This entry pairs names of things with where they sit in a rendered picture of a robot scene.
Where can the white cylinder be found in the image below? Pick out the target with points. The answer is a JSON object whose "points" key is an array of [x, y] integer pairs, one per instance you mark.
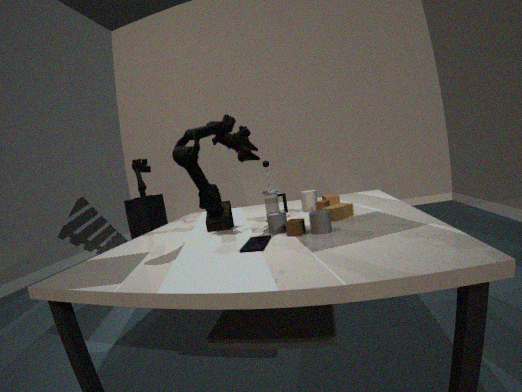
{"points": [[308, 200]]}

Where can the tan rectangular block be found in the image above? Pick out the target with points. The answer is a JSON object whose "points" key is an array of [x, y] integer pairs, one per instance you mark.
{"points": [[340, 211], [334, 198]]}

